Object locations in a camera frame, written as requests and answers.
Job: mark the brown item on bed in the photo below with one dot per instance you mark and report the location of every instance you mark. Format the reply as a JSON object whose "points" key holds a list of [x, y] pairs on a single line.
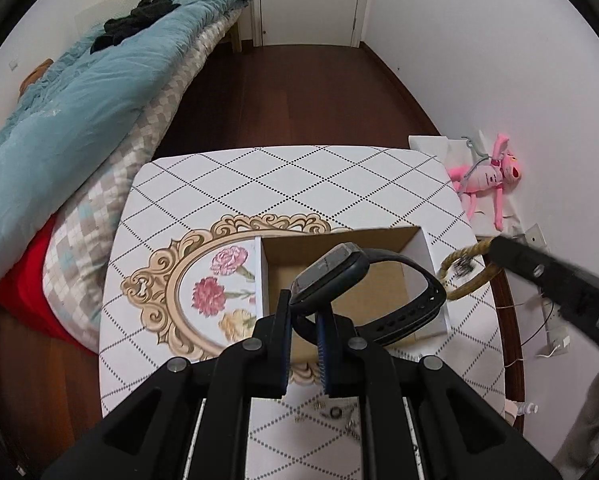
{"points": [[34, 75]]}

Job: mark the checkered bed mattress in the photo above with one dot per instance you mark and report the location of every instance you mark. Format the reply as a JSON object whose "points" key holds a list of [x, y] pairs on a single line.
{"points": [[81, 241]]}

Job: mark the white bottle on floor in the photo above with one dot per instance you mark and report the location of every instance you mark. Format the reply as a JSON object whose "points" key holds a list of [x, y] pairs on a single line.
{"points": [[517, 408]]}

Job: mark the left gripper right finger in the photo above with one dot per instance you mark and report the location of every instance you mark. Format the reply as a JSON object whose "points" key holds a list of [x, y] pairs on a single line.
{"points": [[336, 365]]}

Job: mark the patterned white tablecloth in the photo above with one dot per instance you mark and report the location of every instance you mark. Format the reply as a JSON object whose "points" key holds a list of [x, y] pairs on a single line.
{"points": [[208, 241]]}

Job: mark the red bed sheet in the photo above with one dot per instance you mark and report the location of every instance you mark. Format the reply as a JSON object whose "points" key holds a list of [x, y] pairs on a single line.
{"points": [[21, 293]]}

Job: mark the white cardboard box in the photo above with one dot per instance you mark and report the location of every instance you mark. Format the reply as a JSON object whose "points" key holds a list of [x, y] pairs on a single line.
{"points": [[366, 294]]}

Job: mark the black clothing on bed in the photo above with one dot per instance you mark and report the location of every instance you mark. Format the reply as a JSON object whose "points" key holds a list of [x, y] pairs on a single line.
{"points": [[142, 16]]}

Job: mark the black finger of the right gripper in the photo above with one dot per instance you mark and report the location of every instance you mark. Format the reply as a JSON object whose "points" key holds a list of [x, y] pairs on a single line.
{"points": [[573, 289]]}

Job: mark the white power strip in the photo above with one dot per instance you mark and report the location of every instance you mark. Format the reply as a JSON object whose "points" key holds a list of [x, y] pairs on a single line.
{"points": [[553, 325]]}

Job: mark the white door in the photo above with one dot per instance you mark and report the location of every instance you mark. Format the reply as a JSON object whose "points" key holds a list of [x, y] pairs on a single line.
{"points": [[301, 22]]}

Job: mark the black smartwatch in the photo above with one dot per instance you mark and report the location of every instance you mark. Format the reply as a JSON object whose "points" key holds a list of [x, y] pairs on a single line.
{"points": [[424, 317]]}

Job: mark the gold earring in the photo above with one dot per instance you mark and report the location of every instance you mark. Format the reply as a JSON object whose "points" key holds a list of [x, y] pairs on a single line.
{"points": [[317, 409]]}

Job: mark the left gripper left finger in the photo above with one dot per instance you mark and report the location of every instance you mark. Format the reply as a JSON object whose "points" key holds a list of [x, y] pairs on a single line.
{"points": [[272, 368]]}

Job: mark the pink plush toy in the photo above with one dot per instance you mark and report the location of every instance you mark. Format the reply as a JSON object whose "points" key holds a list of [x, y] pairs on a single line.
{"points": [[489, 174]]}

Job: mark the teal blue duvet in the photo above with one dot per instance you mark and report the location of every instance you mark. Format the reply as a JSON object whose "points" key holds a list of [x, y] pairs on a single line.
{"points": [[74, 117]]}

